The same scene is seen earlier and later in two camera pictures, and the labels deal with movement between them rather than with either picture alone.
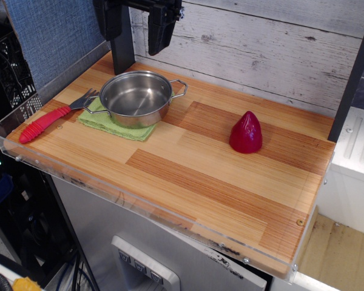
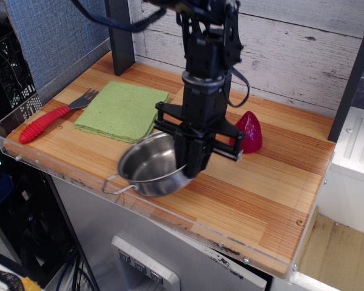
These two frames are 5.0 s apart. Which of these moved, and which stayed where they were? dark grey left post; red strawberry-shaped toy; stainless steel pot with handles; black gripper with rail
Moved: stainless steel pot with handles; black gripper with rail
Stayed: dark grey left post; red strawberry-shaped toy
